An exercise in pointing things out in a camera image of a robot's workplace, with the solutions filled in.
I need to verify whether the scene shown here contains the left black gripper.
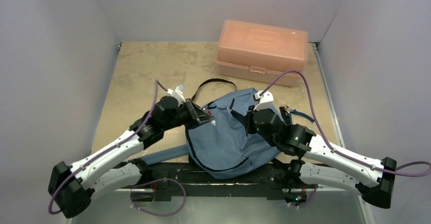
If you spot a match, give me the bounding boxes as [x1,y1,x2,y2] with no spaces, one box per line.
[163,98,213,131]

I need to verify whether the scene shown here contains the blue student backpack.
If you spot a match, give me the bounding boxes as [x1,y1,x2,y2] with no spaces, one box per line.
[142,88,281,179]

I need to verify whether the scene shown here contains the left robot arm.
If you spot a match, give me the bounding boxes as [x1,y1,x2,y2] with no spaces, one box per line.
[48,95,214,218]

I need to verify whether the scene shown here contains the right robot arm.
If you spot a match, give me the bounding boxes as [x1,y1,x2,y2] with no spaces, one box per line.
[245,106,397,209]

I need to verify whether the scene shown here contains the pink plastic storage box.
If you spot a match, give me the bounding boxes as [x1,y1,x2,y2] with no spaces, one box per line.
[215,20,309,86]

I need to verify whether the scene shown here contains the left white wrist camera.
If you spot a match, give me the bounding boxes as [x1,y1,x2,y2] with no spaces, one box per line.
[167,84,186,105]

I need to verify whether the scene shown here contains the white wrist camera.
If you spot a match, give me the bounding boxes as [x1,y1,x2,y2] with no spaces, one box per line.
[253,90,274,111]
[167,84,186,105]

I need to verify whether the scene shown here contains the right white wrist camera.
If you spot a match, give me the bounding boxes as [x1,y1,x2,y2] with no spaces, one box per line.
[253,90,274,111]

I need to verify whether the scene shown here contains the blue handled pliers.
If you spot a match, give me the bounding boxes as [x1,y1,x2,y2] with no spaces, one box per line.
[279,106,315,124]

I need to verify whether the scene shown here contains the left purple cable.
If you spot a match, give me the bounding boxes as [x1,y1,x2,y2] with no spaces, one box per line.
[47,79,169,215]

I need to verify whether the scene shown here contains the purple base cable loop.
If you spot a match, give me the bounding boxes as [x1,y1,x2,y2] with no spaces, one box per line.
[130,178,187,217]

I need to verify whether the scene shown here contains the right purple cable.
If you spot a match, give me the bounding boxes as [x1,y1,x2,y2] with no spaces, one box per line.
[260,70,431,178]

